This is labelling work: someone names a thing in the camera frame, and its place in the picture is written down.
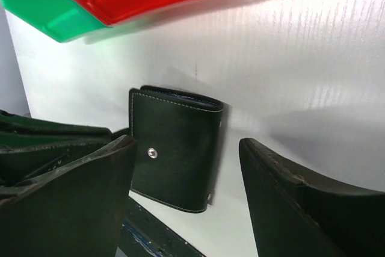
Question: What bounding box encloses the green plastic bin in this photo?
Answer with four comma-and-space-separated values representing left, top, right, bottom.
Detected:
1, 0, 106, 43

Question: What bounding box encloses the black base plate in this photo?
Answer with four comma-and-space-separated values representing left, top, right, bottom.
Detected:
116, 197, 205, 257

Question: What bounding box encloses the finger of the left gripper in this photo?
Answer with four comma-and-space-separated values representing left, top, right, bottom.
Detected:
1, 110, 131, 187

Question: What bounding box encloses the black leather card holder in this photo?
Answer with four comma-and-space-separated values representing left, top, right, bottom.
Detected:
128, 85, 224, 213

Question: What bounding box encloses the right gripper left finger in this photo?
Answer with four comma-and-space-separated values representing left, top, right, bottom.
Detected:
1, 135, 137, 256

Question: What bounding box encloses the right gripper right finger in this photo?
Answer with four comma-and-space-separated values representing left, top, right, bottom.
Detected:
239, 138, 384, 256

